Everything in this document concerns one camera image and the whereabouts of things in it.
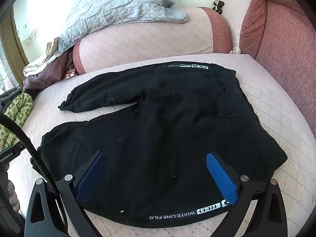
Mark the small black bow ornament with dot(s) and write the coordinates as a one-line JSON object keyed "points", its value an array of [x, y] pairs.
{"points": [[217, 6]]}

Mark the red patterned small item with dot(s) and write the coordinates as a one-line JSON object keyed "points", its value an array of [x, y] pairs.
{"points": [[70, 71]]}

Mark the red pink headboard cushion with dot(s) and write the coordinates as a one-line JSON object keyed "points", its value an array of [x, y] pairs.
{"points": [[279, 35]]}

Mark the cream folded cloth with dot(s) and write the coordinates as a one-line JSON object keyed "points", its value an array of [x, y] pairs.
{"points": [[40, 64]]}

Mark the left operator hand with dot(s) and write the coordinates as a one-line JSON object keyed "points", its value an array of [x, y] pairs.
{"points": [[9, 189]]}

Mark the green patterned folded quilt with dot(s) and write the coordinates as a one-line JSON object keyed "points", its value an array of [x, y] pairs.
{"points": [[18, 111]]}

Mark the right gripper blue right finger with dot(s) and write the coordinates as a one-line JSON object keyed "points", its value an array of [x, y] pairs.
{"points": [[269, 216]]}

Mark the dark maroon folded cloth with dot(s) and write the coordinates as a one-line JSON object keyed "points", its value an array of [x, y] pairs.
{"points": [[53, 73]]}

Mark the grey quilted blanket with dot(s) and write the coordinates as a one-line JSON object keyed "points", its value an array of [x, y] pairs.
{"points": [[88, 16]]}

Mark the pink bolster pillow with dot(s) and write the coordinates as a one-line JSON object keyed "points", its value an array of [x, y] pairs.
{"points": [[204, 32]]}

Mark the black pants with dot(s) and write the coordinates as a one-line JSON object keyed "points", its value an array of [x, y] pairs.
{"points": [[155, 173]]}

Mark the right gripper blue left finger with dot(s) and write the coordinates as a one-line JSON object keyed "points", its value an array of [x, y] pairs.
{"points": [[43, 215]]}

